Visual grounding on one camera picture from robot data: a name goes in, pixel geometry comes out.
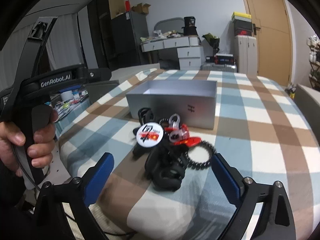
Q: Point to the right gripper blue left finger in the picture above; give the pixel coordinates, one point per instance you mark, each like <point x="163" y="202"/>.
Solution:
<point x="95" y="178"/>

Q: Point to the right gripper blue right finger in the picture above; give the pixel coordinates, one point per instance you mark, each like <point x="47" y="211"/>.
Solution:
<point x="230" y="180"/>

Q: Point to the red round flag badge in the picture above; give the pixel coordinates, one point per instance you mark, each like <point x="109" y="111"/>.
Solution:
<point x="190" y="142"/>

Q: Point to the large black hair claw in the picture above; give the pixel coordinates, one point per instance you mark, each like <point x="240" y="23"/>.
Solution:
<point x="166" y="165"/>

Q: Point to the clear plastic hair clip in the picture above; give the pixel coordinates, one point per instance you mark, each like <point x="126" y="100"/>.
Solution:
<point x="175" y="129"/>

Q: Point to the white round pin badge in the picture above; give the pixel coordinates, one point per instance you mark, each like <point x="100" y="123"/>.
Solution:
<point x="149" y="135"/>

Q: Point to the plaid bed blanket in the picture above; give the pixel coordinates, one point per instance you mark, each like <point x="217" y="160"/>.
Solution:
<point x="258" y="129"/>

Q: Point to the grey bedside cabinet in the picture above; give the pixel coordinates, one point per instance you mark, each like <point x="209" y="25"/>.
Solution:
<point x="307" y="100"/>
<point x="98" y="89"/>

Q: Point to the grey open cardboard box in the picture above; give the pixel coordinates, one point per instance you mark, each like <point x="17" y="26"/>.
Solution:
<point x="193" y="100"/>

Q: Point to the grey right bedside cabinet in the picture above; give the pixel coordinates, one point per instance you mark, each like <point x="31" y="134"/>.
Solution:
<point x="307" y="100"/>

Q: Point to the silver aluminium suitcase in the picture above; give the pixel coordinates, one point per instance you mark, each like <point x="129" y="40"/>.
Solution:
<point x="219" y="67"/>

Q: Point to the red black box on suitcase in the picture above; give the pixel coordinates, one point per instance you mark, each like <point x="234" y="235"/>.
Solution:
<point x="221" y="59"/>

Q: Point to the black refrigerator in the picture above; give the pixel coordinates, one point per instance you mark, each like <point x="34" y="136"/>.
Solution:
<point x="127" y="30"/>

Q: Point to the white upright suitcase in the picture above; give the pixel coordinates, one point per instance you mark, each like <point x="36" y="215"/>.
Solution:
<point x="246" y="54"/>

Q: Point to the white dressing desk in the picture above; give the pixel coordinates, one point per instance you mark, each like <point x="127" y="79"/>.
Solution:
<point x="189" y="51"/>

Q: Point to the black shoe box stack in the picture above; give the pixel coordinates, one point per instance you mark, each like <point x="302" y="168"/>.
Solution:
<point x="243" y="28"/>

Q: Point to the yellow shoe box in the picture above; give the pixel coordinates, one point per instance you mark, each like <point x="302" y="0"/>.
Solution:
<point x="241" y="16"/>

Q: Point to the wooden door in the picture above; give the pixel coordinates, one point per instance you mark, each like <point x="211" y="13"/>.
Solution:
<point x="271" y="27"/>

